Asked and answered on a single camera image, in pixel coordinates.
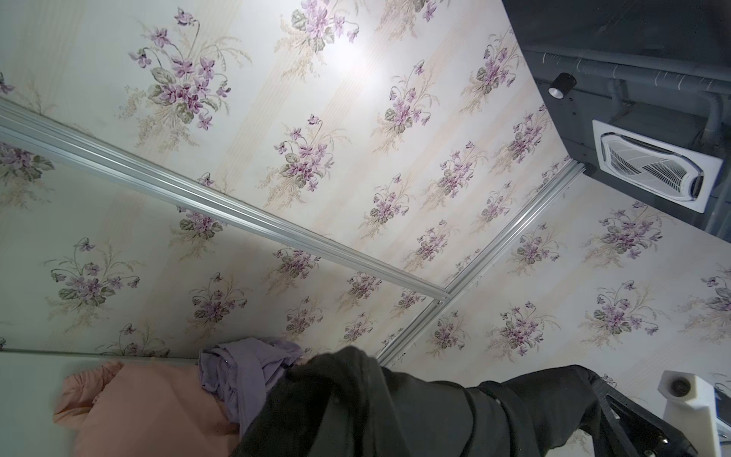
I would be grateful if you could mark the black cloth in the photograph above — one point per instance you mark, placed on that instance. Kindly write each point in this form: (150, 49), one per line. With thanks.
(346, 404)

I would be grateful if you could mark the white ceiling air vent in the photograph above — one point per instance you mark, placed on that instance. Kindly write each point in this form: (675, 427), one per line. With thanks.
(677, 174)

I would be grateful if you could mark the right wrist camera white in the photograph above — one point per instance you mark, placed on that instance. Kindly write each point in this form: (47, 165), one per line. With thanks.
(699, 410)

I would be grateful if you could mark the right aluminium frame bar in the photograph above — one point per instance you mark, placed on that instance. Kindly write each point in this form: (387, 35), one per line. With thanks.
(471, 274)

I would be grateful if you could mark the pink cloth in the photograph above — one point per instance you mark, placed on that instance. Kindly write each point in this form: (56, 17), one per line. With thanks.
(152, 409)

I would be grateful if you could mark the purple cloth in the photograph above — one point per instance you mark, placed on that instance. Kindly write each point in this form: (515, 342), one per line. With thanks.
(241, 374)

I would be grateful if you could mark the grey ceiling pipe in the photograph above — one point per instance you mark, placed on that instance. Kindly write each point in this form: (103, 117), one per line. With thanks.
(712, 82)

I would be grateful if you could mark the black ceiling spotlight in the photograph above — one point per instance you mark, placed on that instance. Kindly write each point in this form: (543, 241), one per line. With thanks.
(562, 85)

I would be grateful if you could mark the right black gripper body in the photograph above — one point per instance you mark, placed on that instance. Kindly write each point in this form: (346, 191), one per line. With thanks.
(627, 429)

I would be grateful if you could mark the horizontal aluminium frame bar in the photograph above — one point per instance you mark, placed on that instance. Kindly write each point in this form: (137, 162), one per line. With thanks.
(35, 133)

